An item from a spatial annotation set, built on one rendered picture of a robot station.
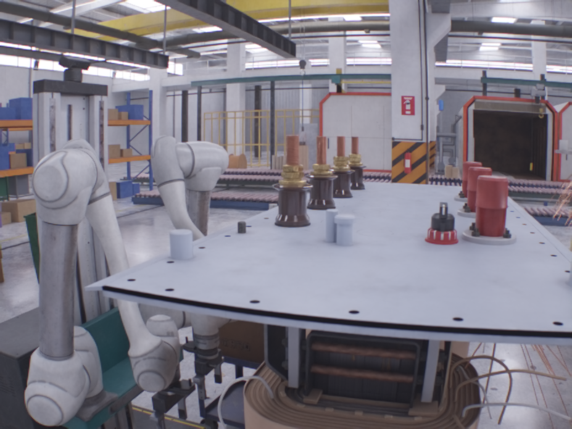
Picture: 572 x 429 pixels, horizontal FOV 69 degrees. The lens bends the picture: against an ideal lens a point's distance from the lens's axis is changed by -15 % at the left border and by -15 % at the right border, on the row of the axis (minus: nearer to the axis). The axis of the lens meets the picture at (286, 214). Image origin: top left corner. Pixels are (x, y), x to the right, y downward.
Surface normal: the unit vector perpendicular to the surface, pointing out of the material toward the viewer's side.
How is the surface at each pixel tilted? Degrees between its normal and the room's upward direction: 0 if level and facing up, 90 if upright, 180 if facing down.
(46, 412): 96
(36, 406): 99
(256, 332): 90
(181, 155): 67
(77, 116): 90
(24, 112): 90
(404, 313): 0
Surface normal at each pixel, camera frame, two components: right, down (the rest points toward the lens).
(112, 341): 0.95, 0.05
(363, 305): 0.00, -0.99
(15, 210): -0.29, 0.15
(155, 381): 0.14, 0.30
